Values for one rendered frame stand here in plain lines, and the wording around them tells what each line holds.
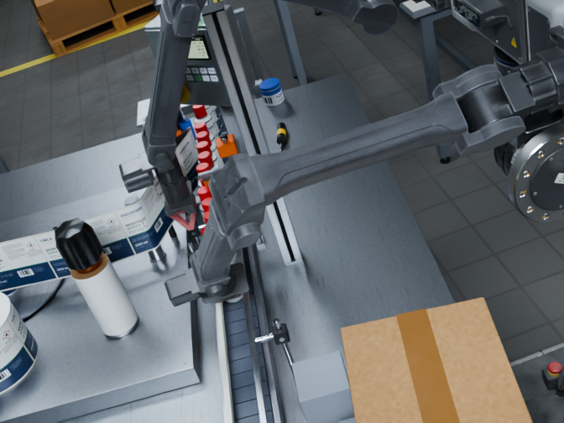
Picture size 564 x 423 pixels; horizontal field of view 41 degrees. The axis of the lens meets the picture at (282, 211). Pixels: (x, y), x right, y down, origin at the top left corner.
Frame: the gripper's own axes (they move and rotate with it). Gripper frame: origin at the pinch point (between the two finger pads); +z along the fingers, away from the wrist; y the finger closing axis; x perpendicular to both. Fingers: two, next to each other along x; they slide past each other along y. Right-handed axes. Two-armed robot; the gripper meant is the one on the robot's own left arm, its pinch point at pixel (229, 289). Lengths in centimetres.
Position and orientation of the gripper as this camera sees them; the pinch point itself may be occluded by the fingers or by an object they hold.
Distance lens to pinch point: 170.0
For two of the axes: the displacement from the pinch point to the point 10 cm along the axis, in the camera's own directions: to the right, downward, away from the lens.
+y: -9.6, 2.7, 0.3
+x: 2.6, 9.3, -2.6
